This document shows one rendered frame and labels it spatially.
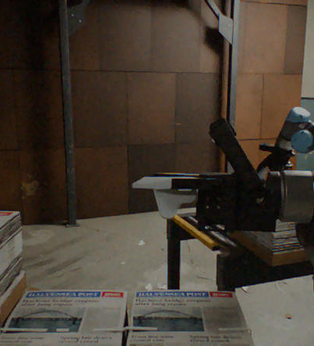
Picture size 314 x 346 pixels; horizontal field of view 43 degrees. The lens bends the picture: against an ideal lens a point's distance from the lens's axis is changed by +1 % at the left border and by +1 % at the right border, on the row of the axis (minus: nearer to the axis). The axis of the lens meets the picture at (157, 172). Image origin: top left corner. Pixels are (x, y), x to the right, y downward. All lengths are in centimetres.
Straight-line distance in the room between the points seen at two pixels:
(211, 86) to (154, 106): 74
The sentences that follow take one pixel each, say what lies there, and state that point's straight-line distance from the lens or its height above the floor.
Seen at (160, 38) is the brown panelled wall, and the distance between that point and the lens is 464.
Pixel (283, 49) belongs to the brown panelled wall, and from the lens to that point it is 539.
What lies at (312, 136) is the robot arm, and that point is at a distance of 138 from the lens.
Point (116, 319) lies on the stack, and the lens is 104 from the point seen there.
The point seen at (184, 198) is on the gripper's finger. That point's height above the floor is 122.
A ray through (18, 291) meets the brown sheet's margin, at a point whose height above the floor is 86.
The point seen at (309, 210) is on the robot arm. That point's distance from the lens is 59.
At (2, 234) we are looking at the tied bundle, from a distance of 104.
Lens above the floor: 136
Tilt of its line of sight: 11 degrees down
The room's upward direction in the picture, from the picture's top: straight up
